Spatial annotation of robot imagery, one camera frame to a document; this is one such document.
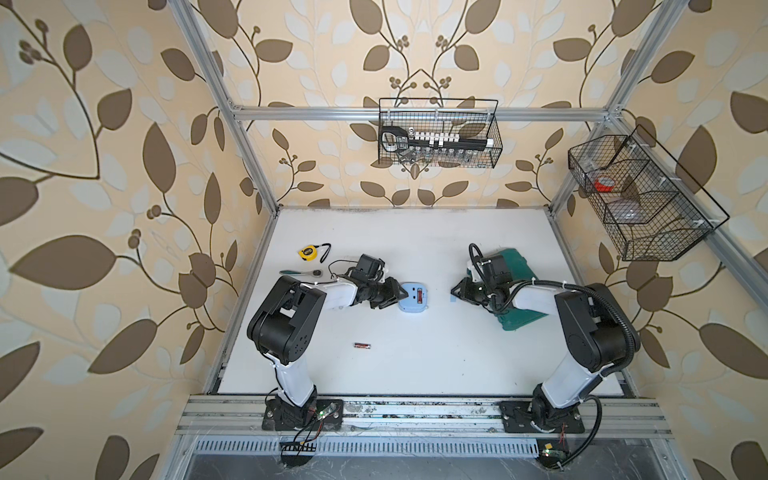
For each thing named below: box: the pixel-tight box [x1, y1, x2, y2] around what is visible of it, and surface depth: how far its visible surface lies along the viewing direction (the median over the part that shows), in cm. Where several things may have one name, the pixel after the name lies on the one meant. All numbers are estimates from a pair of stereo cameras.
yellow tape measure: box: [298, 243, 332, 263], surface depth 107 cm
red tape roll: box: [594, 176, 615, 192], surface depth 84 cm
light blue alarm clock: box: [398, 281, 429, 313], surface depth 94 cm
